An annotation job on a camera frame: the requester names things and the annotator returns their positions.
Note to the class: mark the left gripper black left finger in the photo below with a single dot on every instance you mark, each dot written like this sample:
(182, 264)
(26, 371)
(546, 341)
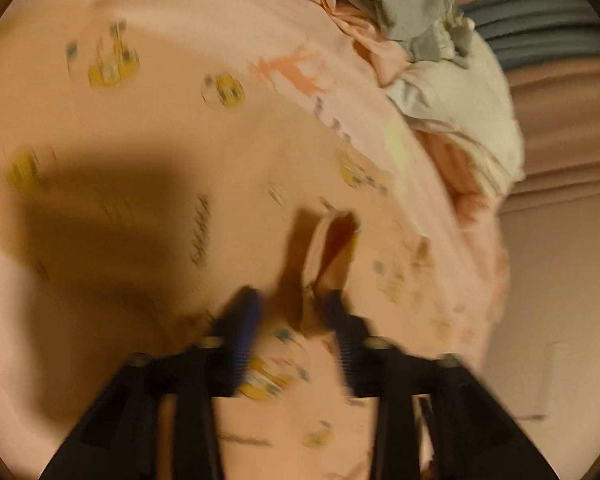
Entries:
(159, 411)

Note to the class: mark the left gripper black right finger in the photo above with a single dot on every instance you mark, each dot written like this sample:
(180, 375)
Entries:
(472, 435)

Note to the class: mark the pink cartoon print garment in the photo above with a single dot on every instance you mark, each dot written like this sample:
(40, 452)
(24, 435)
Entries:
(293, 417)

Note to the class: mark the pink animal print duvet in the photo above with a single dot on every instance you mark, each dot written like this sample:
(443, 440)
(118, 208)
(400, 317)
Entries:
(157, 155)

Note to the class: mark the cream white folded blanket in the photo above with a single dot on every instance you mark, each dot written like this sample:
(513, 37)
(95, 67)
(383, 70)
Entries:
(465, 119)

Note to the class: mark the grey white plush duck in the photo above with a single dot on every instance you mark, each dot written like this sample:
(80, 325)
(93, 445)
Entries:
(428, 30)

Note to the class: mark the blue padded headboard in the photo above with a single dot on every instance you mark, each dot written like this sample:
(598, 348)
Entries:
(523, 33)

